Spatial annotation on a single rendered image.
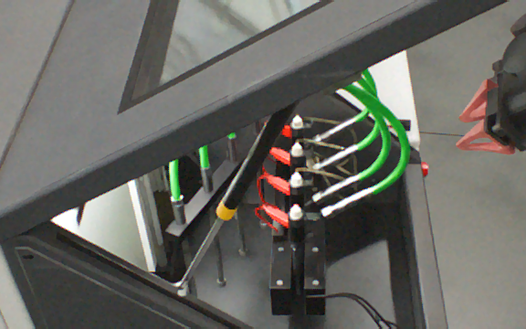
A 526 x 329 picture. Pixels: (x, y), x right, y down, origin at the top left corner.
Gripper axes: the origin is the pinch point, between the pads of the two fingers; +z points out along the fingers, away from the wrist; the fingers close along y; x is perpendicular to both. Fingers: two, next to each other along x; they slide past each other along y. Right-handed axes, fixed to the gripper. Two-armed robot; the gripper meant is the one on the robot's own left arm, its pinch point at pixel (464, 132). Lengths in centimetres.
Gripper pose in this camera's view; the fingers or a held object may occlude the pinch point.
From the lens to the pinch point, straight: 115.1
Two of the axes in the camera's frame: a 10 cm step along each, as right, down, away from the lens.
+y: -2.2, 8.2, -5.2
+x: 7.8, 4.7, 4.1
